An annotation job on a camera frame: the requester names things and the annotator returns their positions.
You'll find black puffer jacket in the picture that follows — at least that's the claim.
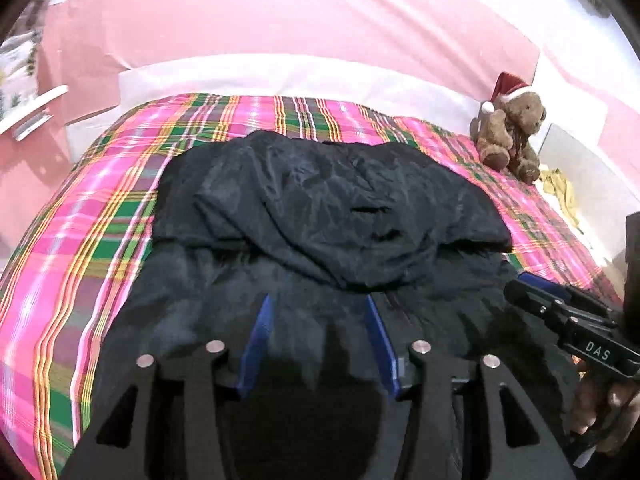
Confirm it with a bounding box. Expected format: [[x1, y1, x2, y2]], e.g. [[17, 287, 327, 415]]
[[92, 131, 575, 479]]

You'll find person's right hand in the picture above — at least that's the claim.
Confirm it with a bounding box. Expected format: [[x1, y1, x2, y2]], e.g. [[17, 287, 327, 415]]
[[565, 361, 639, 455]]

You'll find white storage box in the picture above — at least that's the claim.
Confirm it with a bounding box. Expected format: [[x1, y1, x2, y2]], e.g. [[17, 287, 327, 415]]
[[539, 125, 639, 272]]

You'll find yellow crumpled cloth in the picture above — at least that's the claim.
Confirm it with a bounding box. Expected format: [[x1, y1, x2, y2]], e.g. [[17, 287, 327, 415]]
[[540, 169, 580, 230]]

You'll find brown teddy bear santa hat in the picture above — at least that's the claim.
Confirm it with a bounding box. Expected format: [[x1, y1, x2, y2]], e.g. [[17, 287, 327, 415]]
[[470, 72, 547, 185]]

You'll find pink plaid bed cover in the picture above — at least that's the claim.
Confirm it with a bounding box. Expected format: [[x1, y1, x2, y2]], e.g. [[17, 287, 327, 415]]
[[1, 93, 622, 479]]

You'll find pink headboard cloth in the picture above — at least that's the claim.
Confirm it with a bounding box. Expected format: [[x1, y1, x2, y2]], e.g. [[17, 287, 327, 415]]
[[41, 0, 539, 122]]

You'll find pink bedside cabinet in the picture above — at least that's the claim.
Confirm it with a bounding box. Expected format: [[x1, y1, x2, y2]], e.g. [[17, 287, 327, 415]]
[[1, 84, 72, 261]]

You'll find pineapple print cloth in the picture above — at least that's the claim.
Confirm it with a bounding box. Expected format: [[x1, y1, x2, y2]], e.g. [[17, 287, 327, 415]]
[[0, 0, 51, 119]]

